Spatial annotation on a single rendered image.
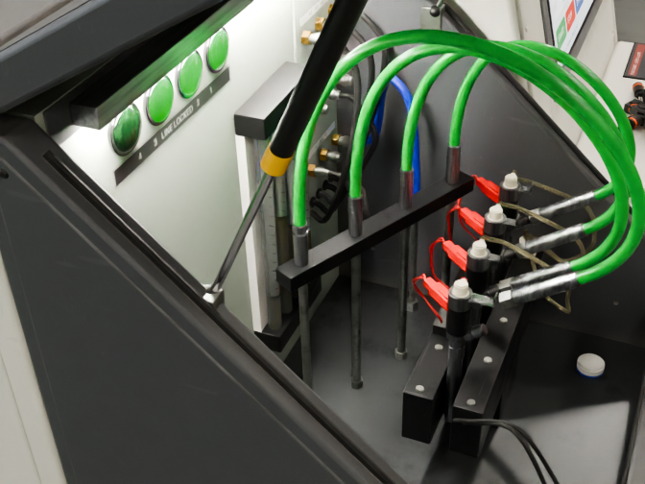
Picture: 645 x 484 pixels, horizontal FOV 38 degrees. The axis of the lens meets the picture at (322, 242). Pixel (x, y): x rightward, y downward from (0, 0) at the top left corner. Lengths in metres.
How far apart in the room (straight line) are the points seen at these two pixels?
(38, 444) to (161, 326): 0.28
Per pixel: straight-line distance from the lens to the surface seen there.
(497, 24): 1.31
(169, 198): 0.99
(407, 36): 0.95
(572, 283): 1.04
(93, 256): 0.78
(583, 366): 1.42
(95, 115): 0.81
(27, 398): 0.97
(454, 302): 1.09
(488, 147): 1.35
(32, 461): 1.05
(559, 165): 1.34
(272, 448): 0.83
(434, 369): 1.19
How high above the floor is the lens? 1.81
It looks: 36 degrees down
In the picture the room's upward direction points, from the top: 2 degrees counter-clockwise
